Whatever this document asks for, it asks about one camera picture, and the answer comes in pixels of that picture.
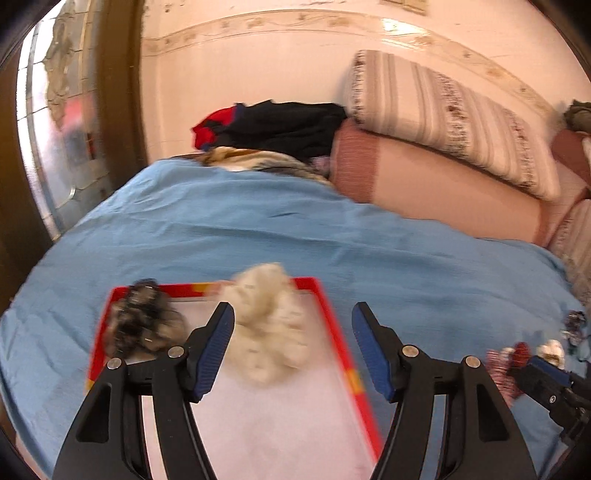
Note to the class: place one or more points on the dark red dotted scrunchie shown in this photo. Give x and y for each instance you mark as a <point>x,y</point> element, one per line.
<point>521,355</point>

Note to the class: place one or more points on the brown patterned cloth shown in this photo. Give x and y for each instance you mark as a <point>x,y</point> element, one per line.
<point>258,161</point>

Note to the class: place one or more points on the red and white striped scrunchie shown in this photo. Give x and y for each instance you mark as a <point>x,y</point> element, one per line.
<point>501,378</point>

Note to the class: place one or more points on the white patterned scrunchie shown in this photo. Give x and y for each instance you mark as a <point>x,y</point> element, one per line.
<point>551,350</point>

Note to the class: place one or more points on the wooden door with glass pane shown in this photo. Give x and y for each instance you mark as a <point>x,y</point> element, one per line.
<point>69,138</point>

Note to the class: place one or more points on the cream white scrunchie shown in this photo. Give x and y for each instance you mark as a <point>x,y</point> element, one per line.
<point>268,323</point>

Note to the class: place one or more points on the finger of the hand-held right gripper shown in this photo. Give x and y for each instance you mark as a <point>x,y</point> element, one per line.
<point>575,410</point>
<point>547,376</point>

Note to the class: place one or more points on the blue blanket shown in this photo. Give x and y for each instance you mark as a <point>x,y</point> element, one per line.
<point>277,230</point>

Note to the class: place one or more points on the dark green cloth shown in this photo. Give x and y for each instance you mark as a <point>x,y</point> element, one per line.
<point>579,115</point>

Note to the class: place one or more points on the black and red clothes pile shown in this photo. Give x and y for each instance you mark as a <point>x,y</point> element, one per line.
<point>286,124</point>

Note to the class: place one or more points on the red shallow cardboard box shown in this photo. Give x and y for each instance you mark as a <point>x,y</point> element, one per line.
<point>286,415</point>

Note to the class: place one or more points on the small striped cushion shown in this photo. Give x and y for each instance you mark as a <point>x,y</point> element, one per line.
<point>575,249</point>

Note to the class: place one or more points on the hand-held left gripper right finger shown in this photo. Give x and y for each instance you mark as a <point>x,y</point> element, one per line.
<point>374,355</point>

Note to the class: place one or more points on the black fuzzy scrunchie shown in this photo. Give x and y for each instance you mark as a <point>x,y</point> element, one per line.
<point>138,318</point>

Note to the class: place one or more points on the reddish brown pillow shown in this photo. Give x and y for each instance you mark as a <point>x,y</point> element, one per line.
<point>572,154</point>

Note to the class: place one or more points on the striped beige pillow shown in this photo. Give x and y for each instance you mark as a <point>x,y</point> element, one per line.
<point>443,115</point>

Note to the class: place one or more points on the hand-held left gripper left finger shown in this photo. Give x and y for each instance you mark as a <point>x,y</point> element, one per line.
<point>212,350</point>

